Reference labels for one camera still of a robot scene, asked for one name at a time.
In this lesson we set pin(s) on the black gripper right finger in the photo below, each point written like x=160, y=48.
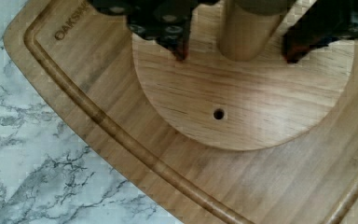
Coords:
x=326, y=22

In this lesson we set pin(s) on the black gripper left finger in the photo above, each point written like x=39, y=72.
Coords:
x=167, y=22

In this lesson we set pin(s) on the round wooden container lid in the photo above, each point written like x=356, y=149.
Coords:
x=235, y=90

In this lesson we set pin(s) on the bamboo cutting board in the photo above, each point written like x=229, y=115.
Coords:
x=81, y=63

